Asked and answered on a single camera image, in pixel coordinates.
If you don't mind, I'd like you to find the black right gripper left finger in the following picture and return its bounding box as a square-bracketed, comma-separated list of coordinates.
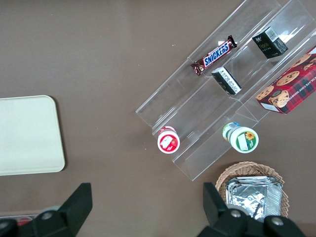
[31, 182, 93, 237]

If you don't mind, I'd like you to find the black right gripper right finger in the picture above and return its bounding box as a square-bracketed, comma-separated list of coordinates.
[199, 182, 249, 237]

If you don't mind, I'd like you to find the light tan wicker basket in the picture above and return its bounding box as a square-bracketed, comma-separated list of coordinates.
[215, 161, 289, 219]

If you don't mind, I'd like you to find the cream plastic tray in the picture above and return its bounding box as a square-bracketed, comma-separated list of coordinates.
[0, 95, 66, 176]

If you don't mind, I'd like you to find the silver foil packet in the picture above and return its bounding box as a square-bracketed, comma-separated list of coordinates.
[226, 175, 284, 192]
[226, 186, 282, 223]

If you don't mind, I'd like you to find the red cola can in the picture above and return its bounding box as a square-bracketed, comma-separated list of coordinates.
[17, 216, 32, 226]

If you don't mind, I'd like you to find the clear acrylic can box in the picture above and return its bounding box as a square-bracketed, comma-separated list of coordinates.
[0, 211, 38, 226]

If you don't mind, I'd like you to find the green flower yogurt cup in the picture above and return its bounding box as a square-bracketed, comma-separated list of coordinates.
[222, 122, 259, 153]

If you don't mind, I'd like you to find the red strawberry yogurt cup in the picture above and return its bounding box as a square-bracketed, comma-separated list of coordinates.
[157, 125, 180, 154]

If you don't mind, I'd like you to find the clear acrylic tiered shelf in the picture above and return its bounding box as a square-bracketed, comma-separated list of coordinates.
[135, 0, 316, 182]

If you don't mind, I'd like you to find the small black box white label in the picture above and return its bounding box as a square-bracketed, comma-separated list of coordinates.
[211, 66, 242, 96]

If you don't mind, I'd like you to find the red tartan cookie box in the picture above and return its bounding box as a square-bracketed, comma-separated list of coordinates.
[255, 45, 316, 115]

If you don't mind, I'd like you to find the Snickers chocolate bar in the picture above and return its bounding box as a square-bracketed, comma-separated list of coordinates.
[190, 35, 238, 77]

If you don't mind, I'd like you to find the black box with gold print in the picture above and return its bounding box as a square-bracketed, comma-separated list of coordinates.
[252, 26, 289, 59]

